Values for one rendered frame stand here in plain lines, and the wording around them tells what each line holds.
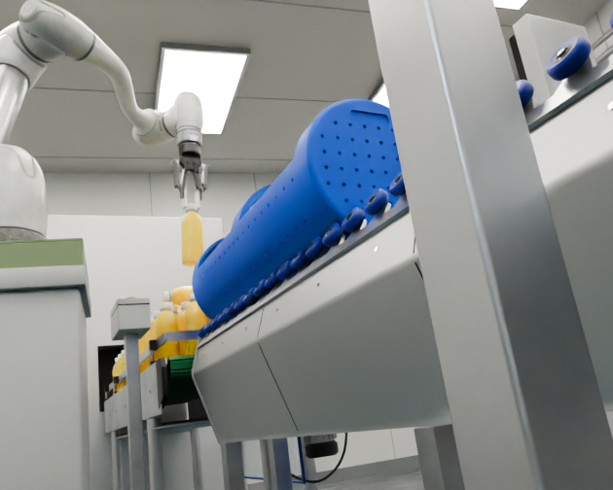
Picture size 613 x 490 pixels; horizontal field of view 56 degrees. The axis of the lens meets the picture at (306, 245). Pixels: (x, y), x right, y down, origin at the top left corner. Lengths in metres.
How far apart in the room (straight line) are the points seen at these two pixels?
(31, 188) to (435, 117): 1.11
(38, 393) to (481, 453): 0.93
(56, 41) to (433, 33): 1.52
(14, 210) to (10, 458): 0.49
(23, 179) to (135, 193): 5.04
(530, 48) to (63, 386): 0.93
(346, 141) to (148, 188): 5.42
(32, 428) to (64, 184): 5.38
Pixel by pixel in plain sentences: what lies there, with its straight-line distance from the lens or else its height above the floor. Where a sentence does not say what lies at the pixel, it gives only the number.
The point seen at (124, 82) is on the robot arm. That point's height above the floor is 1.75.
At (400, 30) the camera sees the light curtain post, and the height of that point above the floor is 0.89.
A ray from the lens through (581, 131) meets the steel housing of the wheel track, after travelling 0.59.
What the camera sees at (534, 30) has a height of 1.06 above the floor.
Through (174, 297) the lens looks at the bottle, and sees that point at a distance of 2.12.
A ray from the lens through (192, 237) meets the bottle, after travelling 1.95.
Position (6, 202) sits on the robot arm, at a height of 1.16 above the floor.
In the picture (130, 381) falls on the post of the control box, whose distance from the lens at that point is 1.97.
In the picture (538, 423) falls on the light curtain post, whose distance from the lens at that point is 0.32.
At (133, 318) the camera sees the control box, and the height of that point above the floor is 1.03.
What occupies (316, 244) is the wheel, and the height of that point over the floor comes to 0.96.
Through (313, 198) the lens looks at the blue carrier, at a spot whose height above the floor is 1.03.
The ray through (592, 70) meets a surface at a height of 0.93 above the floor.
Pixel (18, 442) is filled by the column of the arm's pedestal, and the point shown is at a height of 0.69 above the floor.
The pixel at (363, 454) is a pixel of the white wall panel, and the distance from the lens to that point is 6.36.
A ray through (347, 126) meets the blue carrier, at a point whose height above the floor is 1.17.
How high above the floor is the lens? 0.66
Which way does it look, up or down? 17 degrees up
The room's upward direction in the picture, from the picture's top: 8 degrees counter-clockwise
